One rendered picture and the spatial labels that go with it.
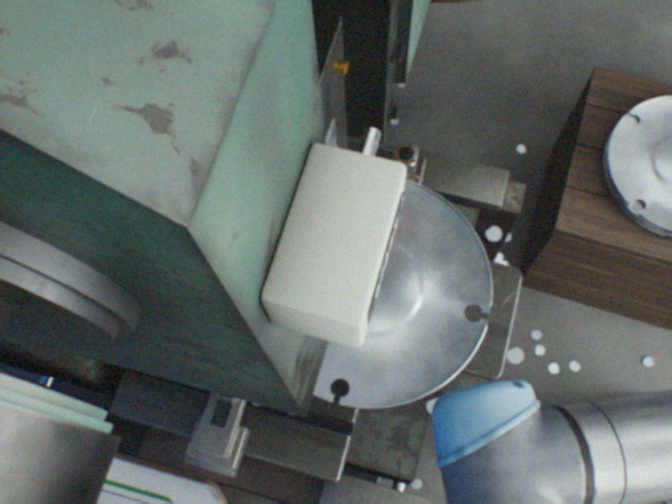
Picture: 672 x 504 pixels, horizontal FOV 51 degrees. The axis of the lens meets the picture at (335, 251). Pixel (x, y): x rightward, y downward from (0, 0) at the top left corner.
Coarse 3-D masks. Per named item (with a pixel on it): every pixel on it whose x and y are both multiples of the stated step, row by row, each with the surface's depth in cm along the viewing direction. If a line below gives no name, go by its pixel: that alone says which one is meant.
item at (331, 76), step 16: (320, 16) 50; (336, 16) 50; (320, 32) 50; (336, 32) 50; (320, 48) 49; (336, 48) 51; (320, 64) 49; (336, 64) 52; (320, 80) 48; (336, 80) 54; (336, 96) 56; (336, 112) 57; (336, 128) 59; (336, 144) 61
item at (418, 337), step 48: (432, 192) 87; (432, 240) 85; (480, 240) 85; (384, 288) 83; (432, 288) 83; (480, 288) 83; (384, 336) 81; (432, 336) 81; (480, 336) 81; (384, 384) 80; (432, 384) 79
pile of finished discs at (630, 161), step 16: (640, 112) 136; (656, 112) 136; (624, 128) 135; (640, 128) 135; (656, 128) 135; (608, 144) 136; (624, 144) 134; (640, 144) 134; (656, 144) 133; (608, 160) 132; (624, 160) 133; (640, 160) 132; (656, 160) 132; (608, 176) 132; (624, 176) 131; (640, 176) 131; (656, 176) 131; (624, 192) 130; (640, 192) 130; (656, 192) 130; (624, 208) 131; (640, 208) 130; (656, 208) 129; (640, 224) 130; (656, 224) 128
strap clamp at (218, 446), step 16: (224, 400) 82; (240, 400) 82; (208, 416) 82; (224, 416) 82; (240, 416) 83; (208, 432) 81; (224, 432) 81; (240, 432) 83; (192, 448) 83; (208, 448) 81; (224, 448) 81; (240, 448) 83; (192, 464) 83; (208, 464) 82; (224, 464) 82
